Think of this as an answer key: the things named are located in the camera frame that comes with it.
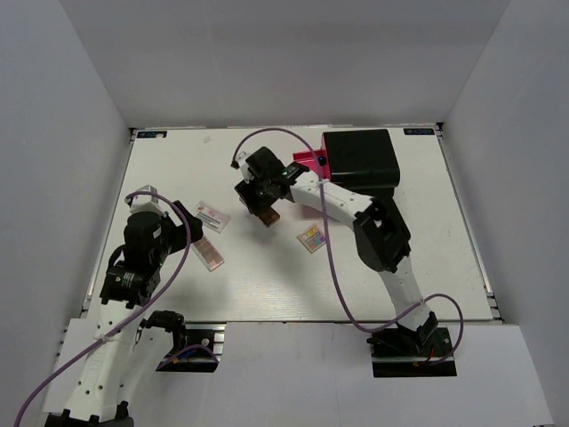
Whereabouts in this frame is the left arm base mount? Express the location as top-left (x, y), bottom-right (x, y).
top-left (139, 310), bottom-right (226, 373)

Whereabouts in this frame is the clear labelled makeup case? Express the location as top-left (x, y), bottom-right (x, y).
top-left (195, 201), bottom-right (231, 233)

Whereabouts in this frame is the blue label sticker right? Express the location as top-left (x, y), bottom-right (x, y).
top-left (403, 127), bottom-right (437, 136)

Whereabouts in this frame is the pink drawer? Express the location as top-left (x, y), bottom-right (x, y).
top-left (293, 149), bottom-right (330, 179)

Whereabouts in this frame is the pink nude eyeshadow palette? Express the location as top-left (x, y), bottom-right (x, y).
top-left (192, 237), bottom-right (225, 271)

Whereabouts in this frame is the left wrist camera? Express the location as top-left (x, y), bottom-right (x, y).
top-left (124, 185), bottom-right (164, 216)

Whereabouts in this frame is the blue label sticker left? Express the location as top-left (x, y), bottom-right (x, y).
top-left (136, 131), bottom-right (167, 139)

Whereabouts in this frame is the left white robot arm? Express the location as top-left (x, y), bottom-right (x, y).
top-left (45, 190), bottom-right (204, 426)

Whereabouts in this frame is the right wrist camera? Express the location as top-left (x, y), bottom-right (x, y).
top-left (230, 151), bottom-right (252, 182)

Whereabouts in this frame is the brown eyeshadow palette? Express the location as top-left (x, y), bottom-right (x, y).
top-left (257, 208), bottom-right (280, 228)

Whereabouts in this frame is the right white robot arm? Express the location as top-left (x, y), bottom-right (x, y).
top-left (231, 147), bottom-right (437, 355)

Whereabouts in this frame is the colourful eyeshadow palette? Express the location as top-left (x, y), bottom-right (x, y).
top-left (297, 223), bottom-right (327, 254)

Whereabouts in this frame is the blue label sticker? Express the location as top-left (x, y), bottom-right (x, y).
top-left (136, 131), bottom-right (167, 139)
top-left (403, 127), bottom-right (437, 136)

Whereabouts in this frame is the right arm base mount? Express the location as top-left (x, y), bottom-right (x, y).
top-left (366, 327), bottom-right (457, 378)

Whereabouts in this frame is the black drawer organizer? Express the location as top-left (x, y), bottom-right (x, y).
top-left (322, 129), bottom-right (401, 197)

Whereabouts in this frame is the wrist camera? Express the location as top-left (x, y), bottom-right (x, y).
top-left (124, 185), bottom-right (164, 216)
top-left (230, 151), bottom-right (252, 182)

